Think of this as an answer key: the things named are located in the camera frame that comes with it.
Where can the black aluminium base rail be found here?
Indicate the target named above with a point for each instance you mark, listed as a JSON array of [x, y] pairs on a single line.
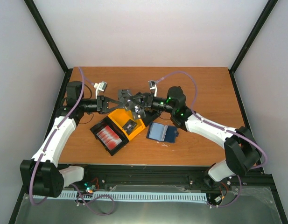
[[191, 178]]

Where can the red card stack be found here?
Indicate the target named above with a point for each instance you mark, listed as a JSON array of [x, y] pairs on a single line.
[[109, 138]]

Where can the black bin with blue cards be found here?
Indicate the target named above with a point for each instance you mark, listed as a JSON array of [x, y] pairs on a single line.
[[150, 117]]

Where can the black frame post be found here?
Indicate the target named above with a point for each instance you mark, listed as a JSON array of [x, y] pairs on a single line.
[[46, 34], [265, 13]]

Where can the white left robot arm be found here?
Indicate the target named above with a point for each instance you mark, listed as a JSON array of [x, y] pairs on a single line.
[[55, 140]]

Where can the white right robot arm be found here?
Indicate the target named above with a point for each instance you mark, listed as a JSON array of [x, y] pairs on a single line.
[[241, 150]]

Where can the black card in yellow bin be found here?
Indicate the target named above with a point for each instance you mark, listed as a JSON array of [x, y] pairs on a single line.
[[129, 126]]

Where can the light blue cable duct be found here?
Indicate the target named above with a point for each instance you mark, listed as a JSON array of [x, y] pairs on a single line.
[[148, 197]]

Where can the black frame post right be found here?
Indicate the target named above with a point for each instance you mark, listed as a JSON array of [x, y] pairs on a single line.
[[265, 13]]

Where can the black bin with red cards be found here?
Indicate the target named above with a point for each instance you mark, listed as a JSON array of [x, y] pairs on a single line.
[[107, 122]]

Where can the metal base plate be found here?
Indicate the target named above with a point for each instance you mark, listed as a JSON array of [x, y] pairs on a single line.
[[251, 205]]

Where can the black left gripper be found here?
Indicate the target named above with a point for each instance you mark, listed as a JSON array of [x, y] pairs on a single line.
[[105, 100]]

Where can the black VIP card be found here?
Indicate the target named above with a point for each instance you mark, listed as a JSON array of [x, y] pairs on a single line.
[[131, 103]]

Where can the black frame post left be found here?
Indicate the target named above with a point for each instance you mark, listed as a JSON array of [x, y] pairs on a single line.
[[46, 34]]

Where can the blue card holder wallet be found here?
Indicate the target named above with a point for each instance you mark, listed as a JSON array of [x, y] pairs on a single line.
[[162, 133]]

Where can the yellow bin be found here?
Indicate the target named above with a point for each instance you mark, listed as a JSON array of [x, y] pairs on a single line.
[[120, 116]]

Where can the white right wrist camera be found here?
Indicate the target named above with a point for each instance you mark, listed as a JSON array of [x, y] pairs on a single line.
[[153, 87]]

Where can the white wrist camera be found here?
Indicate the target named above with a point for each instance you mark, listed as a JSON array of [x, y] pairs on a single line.
[[100, 87], [153, 87]]

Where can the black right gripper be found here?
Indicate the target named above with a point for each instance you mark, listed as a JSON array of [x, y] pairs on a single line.
[[148, 100]]

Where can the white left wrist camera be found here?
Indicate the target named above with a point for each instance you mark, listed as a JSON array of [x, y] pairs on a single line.
[[100, 87]]

